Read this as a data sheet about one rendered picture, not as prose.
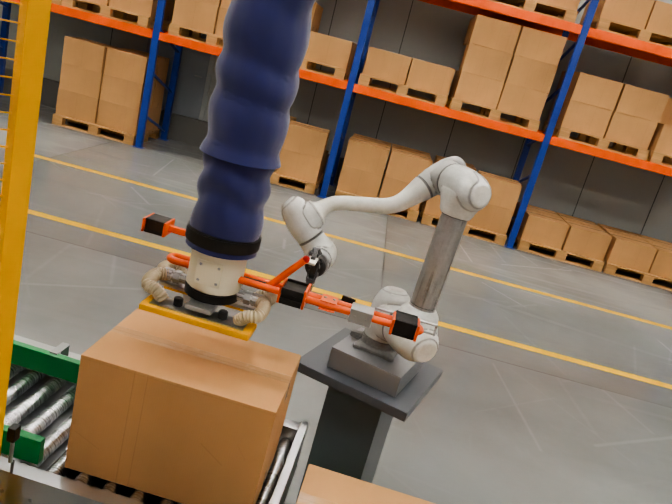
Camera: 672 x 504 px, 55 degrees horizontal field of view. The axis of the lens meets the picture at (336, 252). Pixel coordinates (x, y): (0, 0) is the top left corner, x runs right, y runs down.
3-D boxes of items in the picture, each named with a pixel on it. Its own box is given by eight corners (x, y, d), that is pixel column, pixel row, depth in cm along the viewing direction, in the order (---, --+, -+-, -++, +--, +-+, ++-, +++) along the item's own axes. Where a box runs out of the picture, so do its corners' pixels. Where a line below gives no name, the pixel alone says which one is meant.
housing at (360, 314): (346, 322, 193) (350, 308, 192) (349, 314, 200) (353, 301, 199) (369, 328, 193) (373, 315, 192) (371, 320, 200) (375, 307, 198)
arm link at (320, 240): (314, 278, 238) (295, 248, 236) (321, 266, 253) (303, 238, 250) (339, 264, 235) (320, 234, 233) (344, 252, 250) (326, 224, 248)
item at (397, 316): (388, 334, 192) (392, 319, 190) (389, 325, 199) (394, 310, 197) (415, 342, 191) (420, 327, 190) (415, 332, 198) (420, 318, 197)
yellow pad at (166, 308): (137, 309, 189) (140, 293, 188) (151, 297, 199) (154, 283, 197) (247, 342, 187) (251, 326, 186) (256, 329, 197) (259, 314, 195)
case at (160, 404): (63, 467, 200) (80, 354, 189) (121, 404, 238) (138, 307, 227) (248, 524, 197) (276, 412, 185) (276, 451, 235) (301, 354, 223)
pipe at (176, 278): (142, 295, 190) (145, 278, 188) (174, 271, 214) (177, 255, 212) (252, 328, 188) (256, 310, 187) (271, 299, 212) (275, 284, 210)
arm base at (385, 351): (356, 330, 284) (360, 318, 283) (403, 348, 278) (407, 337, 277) (342, 343, 267) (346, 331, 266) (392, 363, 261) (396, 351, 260)
